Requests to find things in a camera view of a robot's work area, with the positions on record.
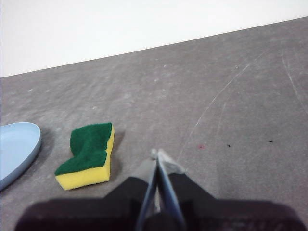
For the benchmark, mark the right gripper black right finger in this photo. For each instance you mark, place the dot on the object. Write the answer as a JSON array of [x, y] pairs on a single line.
[[228, 215]]

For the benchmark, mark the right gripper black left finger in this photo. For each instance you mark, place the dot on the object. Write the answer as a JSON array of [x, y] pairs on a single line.
[[96, 214]]

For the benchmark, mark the yellow sponge with green pad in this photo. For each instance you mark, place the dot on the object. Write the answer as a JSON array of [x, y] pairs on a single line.
[[89, 144]]

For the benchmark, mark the blue round plate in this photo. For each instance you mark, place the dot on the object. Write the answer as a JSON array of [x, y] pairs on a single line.
[[16, 149]]

